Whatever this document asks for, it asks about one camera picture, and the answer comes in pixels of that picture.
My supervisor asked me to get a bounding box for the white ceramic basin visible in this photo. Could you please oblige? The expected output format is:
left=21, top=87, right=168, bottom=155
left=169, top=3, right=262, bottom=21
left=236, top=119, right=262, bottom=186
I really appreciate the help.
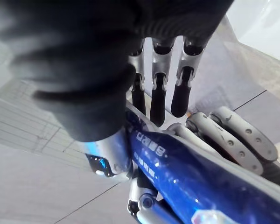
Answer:
left=225, top=0, right=280, bottom=64

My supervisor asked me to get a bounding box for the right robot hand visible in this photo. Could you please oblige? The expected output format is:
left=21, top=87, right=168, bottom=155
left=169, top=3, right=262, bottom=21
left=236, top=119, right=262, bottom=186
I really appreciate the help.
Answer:
left=0, top=0, right=235, bottom=178

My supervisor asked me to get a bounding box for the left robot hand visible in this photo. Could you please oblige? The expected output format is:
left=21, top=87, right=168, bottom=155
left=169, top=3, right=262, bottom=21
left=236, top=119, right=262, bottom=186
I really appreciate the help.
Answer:
left=127, top=106, right=280, bottom=224

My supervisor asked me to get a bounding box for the blue tube with white print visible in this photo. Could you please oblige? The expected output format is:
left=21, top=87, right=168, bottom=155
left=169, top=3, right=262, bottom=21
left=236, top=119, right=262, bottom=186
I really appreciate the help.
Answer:
left=124, top=104, right=280, bottom=224

